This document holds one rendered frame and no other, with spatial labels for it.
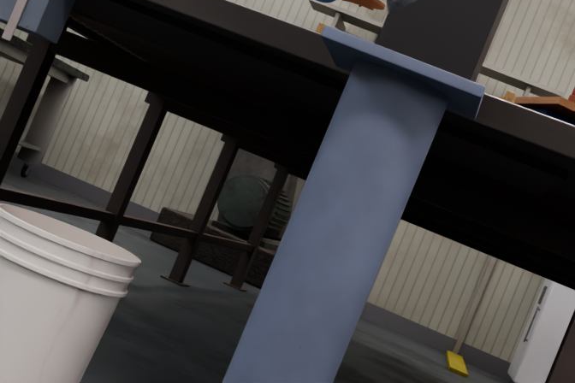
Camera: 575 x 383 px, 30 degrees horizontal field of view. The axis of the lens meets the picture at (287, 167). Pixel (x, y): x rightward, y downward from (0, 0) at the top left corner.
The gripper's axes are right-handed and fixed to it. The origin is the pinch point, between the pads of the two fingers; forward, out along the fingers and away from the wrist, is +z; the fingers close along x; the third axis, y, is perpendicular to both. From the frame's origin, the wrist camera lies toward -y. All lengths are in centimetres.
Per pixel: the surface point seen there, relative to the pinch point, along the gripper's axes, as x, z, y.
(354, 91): -53, 25, 22
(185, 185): 558, 70, -228
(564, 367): -23, 54, 70
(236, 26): -23.6, 18.6, -12.6
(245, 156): 511, 32, -177
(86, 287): -39, 76, -13
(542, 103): 28, 3, 44
